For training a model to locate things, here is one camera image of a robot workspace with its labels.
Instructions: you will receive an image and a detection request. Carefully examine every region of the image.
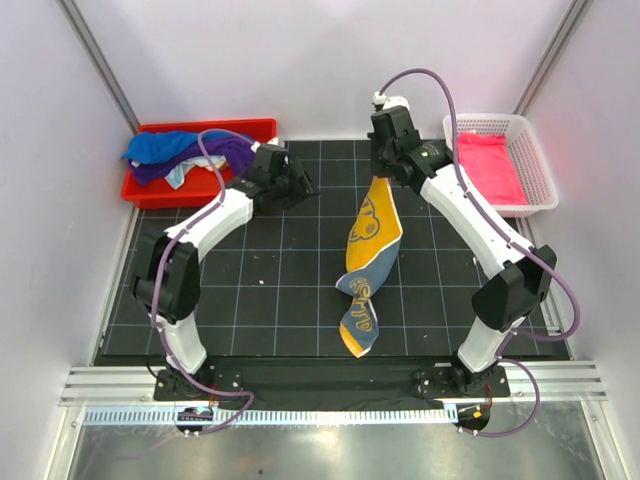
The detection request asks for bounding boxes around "yellow tiger print towel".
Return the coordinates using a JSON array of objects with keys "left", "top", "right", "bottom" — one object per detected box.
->
[{"left": 335, "top": 177, "right": 403, "bottom": 358}]

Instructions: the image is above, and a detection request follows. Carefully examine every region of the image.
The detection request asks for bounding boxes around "pink microfiber towel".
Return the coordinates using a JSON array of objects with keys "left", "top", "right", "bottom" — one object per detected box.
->
[{"left": 457, "top": 132, "right": 527, "bottom": 206}]

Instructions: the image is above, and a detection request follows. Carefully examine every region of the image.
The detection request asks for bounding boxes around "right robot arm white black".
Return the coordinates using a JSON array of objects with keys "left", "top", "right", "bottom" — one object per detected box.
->
[{"left": 368, "top": 97, "right": 557, "bottom": 396}]

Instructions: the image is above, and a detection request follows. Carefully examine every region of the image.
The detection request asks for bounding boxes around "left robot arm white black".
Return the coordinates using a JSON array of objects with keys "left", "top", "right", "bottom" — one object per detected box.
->
[{"left": 130, "top": 142, "right": 319, "bottom": 400}]

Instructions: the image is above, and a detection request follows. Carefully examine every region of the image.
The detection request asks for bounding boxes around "purple towel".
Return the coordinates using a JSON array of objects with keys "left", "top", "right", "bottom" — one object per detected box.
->
[{"left": 126, "top": 131, "right": 256, "bottom": 186}]

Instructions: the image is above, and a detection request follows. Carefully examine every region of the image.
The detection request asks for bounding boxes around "red plastic bin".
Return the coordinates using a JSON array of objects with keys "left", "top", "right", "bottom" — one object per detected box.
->
[{"left": 121, "top": 117, "right": 277, "bottom": 209}]

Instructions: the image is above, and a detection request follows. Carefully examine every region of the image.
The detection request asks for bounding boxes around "light blue white towel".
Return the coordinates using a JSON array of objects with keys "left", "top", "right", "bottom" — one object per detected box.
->
[{"left": 165, "top": 155, "right": 229, "bottom": 190}]

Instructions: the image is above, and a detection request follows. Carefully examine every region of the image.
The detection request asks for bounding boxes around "black grid cutting mat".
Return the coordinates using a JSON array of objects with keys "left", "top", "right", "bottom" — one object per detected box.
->
[{"left": 94, "top": 139, "right": 571, "bottom": 361}]

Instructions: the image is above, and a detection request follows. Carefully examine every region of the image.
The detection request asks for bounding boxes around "white perforated plastic basket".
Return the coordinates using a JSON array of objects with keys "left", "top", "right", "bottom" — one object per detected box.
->
[{"left": 456, "top": 113, "right": 559, "bottom": 218}]

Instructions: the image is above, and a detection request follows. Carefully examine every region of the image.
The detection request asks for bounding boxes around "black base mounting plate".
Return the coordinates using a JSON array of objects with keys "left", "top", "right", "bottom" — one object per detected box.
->
[{"left": 152, "top": 357, "right": 511, "bottom": 401}]

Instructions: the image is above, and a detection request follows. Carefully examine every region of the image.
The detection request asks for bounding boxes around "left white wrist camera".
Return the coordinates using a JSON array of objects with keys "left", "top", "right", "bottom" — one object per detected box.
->
[{"left": 249, "top": 138, "right": 289, "bottom": 154}]

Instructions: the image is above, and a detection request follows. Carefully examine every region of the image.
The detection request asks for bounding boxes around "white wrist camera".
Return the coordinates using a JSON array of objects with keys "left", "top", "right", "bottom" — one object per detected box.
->
[
  {"left": 249, "top": 138, "right": 289, "bottom": 154},
  {"left": 372, "top": 91, "right": 410, "bottom": 112}
]

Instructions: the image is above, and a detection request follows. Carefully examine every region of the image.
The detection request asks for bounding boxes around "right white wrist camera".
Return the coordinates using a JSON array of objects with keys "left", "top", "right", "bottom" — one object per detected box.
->
[{"left": 372, "top": 91, "right": 410, "bottom": 112}]

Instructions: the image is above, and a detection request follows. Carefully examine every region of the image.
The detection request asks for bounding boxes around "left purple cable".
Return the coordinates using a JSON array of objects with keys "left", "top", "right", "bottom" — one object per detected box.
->
[{"left": 149, "top": 128, "right": 274, "bottom": 436}]

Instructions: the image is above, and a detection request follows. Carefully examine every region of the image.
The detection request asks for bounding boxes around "purple cable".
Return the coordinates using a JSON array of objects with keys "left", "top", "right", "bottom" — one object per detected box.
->
[
  {"left": 149, "top": 128, "right": 274, "bottom": 436},
  {"left": 372, "top": 68, "right": 582, "bottom": 438}
]

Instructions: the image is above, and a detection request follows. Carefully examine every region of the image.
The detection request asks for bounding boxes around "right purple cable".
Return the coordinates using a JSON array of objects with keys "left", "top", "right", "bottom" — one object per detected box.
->
[{"left": 372, "top": 68, "right": 582, "bottom": 438}]

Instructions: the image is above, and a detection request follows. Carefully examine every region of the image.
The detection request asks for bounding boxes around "right aluminium corner post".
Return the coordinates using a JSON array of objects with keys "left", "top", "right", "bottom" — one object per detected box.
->
[{"left": 513, "top": 0, "right": 593, "bottom": 116}]

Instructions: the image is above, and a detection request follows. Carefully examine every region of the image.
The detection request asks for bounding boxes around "aluminium corner post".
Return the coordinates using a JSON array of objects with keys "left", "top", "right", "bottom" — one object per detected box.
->
[
  {"left": 513, "top": 0, "right": 593, "bottom": 116},
  {"left": 56, "top": 0, "right": 140, "bottom": 132}
]

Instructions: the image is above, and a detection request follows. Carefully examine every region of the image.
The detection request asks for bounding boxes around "left aluminium corner post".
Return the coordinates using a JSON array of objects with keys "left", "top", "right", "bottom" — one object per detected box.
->
[{"left": 56, "top": 0, "right": 140, "bottom": 132}]

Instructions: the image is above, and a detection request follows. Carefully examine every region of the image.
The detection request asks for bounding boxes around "white slotted cable duct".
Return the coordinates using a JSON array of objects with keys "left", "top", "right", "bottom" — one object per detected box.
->
[{"left": 83, "top": 405, "right": 458, "bottom": 428}]

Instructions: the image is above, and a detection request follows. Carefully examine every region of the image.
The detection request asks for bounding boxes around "aluminium front rail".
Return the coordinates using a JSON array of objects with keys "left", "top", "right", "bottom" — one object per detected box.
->
[{"left": 60, "top": 360, "right": 607, "bottom": 405}]

